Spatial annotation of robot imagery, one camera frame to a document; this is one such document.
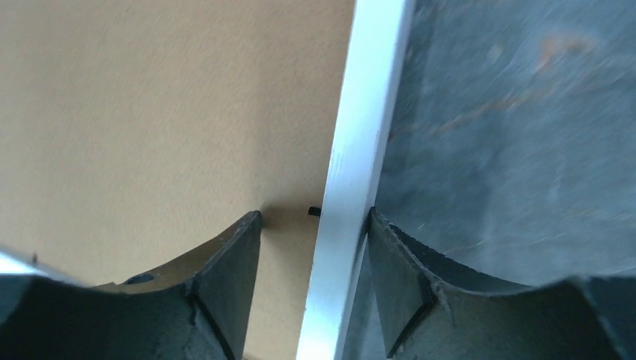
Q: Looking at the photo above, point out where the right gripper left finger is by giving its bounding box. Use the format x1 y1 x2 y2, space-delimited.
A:
1 211 263 359

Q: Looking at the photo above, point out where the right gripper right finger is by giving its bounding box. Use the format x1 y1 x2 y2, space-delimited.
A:
367 208 635 359

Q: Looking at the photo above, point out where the white picture frame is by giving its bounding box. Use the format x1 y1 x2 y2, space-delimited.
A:
0 0 417 360

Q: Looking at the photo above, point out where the brown cardboard backing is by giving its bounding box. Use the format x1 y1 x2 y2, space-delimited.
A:
1 1 354 359

